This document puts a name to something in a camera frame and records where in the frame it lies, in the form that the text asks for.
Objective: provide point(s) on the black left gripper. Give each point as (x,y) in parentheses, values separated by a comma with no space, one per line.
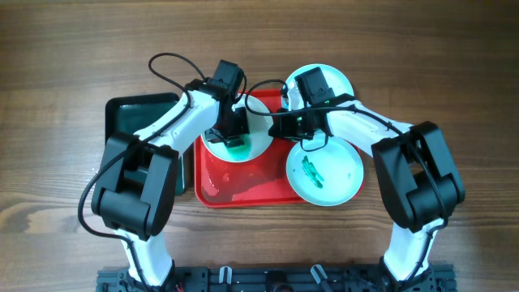
(242,128)

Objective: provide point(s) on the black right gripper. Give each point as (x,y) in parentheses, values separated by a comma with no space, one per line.
(281,128)

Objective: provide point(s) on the green yellow sponge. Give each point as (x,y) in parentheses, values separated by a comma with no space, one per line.
(235,142)

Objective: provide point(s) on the white ridged plate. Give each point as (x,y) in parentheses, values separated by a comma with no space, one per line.
(255,143)

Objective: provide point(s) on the pale green plate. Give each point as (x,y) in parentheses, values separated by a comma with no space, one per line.
(325,172)

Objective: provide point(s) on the pale blue plate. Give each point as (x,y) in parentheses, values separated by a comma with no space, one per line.
(335,80)

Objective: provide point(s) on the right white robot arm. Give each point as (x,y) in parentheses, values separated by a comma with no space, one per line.
(419,183)

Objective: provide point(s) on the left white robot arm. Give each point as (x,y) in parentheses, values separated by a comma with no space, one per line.
(133,190)

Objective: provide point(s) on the red plastic tray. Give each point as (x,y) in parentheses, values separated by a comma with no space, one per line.
(261,181)

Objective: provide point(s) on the black water basin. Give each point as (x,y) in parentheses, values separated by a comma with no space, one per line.
(130,114)

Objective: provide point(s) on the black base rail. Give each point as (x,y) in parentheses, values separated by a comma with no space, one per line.
(352,277)

